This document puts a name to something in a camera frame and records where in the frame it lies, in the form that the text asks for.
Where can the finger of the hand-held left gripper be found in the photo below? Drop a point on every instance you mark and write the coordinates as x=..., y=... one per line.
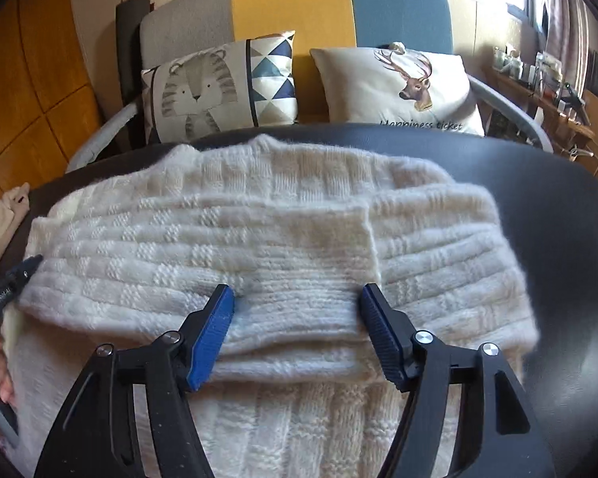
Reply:
x=27, y=265

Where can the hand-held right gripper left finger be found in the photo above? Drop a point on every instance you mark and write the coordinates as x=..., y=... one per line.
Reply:
x=212, y=338

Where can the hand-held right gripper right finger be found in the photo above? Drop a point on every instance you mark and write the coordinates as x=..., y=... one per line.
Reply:
x=383, y=338

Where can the white knit sweater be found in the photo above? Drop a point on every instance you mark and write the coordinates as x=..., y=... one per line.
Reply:
x=279, y=249

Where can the beige cloth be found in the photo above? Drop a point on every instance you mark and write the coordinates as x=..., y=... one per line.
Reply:
x=2, y=224

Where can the tiger print pillow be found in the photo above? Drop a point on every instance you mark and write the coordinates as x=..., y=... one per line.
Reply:
x=199, y=89

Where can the deer print pillow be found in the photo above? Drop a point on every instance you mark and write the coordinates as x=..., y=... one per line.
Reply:
x=393, y=84

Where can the wooden side table with items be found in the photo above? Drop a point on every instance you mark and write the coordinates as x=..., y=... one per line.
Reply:
x=553, y=104

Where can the grey yellow blue sofa chair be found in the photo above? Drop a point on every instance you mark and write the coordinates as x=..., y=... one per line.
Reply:
x=289, y=10

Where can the pink curtain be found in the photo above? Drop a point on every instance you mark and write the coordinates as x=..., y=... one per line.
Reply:
x=565, y=10

